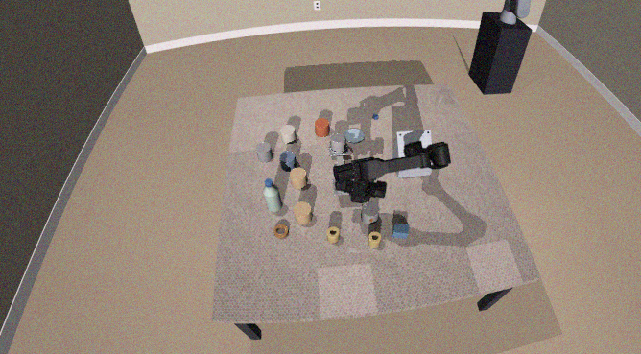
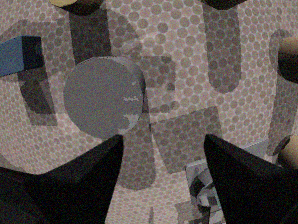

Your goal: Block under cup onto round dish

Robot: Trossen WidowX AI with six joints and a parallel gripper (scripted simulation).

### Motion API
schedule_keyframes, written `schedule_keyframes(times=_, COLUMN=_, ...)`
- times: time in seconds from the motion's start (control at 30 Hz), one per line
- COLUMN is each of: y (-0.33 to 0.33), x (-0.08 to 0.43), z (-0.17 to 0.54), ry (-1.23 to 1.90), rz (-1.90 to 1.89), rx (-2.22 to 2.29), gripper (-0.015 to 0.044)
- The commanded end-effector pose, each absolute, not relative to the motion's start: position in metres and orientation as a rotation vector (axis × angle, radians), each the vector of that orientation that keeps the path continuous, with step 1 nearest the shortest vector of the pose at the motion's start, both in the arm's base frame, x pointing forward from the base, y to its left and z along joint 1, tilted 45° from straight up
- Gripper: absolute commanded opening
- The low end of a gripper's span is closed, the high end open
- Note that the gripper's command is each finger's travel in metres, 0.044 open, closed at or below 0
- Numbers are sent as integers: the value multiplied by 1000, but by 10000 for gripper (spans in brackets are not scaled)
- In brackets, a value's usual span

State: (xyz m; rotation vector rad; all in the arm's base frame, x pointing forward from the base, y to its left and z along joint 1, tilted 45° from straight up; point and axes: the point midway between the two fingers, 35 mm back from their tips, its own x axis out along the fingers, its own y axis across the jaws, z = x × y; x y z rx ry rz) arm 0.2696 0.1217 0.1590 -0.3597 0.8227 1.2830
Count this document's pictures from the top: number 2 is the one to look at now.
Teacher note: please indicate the tan hollow cylinder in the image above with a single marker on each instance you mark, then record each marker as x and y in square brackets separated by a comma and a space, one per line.
[224, 4]
[78, 7]

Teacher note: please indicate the grey cylinder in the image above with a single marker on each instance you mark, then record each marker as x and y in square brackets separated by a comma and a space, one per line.
[103, 96]

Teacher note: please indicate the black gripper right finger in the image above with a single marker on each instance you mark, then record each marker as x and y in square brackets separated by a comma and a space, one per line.
[251, 190]

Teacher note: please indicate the blue cube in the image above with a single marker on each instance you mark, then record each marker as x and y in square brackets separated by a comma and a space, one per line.
[20, 54]

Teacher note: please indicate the brown cylinder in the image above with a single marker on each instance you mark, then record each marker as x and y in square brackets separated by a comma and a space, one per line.
[288, 156]
[288, 58]

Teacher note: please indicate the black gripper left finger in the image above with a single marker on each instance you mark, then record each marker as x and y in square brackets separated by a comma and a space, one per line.
[78, 192]

